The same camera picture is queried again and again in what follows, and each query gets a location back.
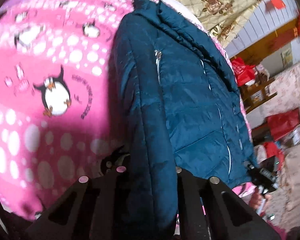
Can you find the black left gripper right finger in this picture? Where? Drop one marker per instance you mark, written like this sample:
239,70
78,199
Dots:
208,209

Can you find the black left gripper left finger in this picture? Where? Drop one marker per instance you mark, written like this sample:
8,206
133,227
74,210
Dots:
88,209

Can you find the teal puffer jacket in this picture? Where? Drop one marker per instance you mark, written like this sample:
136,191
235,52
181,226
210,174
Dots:
182,108

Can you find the person's right hand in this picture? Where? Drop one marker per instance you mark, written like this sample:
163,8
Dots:
256,200

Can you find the red bag on floor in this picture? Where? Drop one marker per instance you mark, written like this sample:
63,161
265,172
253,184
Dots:
283,123

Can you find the wooden shelf unit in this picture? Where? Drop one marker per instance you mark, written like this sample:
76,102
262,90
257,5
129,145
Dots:
257,94

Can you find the floral covered sofa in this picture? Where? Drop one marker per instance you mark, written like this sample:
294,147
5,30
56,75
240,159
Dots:
287,87

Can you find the red plastic bag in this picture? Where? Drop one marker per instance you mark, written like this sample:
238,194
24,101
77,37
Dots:
243,72

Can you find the pink penguin bed cover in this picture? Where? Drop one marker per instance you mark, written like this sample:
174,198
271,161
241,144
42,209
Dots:
58,97

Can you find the cream floral quilt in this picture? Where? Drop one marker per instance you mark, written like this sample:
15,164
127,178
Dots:
223,19

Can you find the white pillow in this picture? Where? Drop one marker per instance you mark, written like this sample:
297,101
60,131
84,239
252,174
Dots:
181,9

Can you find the red paper wall decoration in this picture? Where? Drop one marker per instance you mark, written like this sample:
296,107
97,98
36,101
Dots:
275,4

